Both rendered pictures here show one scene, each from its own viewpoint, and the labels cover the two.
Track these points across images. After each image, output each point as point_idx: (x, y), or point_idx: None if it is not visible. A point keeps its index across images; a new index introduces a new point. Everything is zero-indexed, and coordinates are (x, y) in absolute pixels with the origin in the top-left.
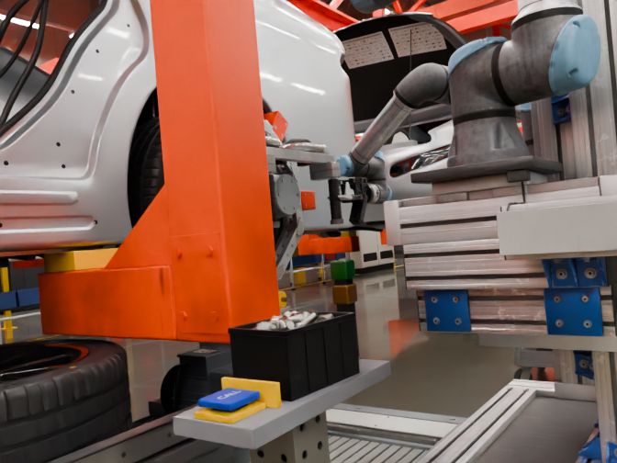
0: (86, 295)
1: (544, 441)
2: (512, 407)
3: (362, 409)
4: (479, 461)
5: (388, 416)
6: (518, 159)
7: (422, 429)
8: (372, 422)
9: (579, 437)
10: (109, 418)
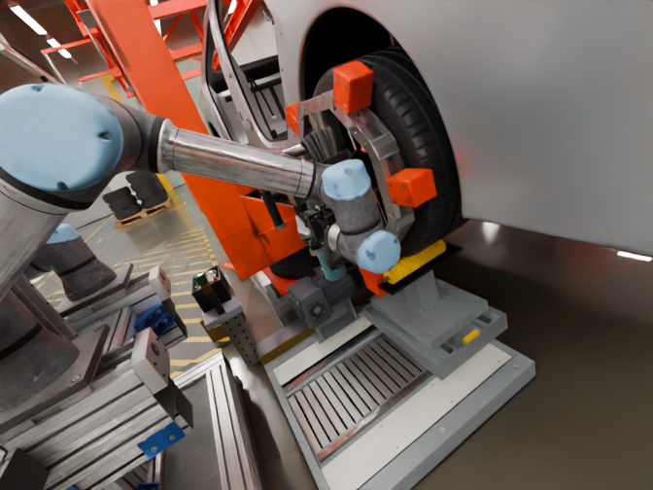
0: None
1: (189, 449)
2: (223, 463)
3: (435, 432)
4: (209, 402)
5: (396, 447)
6: None
7: (347, 462)
8: (392, 427)
9: (171, 474)
10: (276, 262)
